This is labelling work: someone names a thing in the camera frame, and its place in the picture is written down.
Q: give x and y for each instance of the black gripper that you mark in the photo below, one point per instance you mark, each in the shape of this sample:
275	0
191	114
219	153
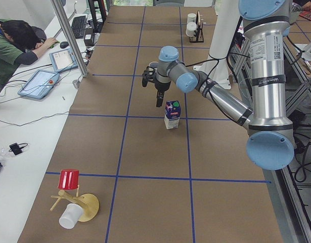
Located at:
162	86

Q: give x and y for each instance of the blue white milk carton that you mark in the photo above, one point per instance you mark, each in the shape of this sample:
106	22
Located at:
172	114

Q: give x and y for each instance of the white mug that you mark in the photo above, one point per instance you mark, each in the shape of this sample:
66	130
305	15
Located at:
153	65

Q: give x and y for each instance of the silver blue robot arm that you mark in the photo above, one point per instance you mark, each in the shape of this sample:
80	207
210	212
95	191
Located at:
265	23

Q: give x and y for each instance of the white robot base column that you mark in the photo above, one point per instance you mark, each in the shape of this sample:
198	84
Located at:
226	24

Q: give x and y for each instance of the red plastic cup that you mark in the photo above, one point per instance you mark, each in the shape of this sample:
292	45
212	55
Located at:
68	179

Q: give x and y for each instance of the wooden cup tree stand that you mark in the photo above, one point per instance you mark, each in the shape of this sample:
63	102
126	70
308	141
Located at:
88	202

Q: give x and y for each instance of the white plastic cup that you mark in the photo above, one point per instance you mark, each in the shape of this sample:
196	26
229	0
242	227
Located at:
70	216

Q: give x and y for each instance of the black power brick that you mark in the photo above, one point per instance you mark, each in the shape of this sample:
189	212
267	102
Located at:
89	37

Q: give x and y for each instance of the teach pendant tablet far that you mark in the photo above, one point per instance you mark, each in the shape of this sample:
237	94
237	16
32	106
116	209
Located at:
63	60

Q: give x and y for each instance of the teach pendant tablet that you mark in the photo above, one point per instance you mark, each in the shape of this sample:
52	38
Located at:
39	85
63	60

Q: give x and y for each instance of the black keyboard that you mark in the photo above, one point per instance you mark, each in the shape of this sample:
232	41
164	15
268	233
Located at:
78	26

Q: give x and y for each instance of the black computer mouse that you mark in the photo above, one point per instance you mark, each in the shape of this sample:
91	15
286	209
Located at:
64	45

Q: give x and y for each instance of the teach pendant tablet near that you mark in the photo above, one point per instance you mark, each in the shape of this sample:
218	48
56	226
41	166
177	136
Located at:
39	85

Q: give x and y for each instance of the person in green shirt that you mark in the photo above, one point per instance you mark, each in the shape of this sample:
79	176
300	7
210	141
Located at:
20	44

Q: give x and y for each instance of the small black adapter box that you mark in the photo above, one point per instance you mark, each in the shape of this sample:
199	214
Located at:
17	148

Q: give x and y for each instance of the black wire cup rack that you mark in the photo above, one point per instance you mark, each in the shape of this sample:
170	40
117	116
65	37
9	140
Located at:
198	37

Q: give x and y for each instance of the aluminium frame post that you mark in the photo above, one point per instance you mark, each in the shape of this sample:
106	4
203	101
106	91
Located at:
66	28

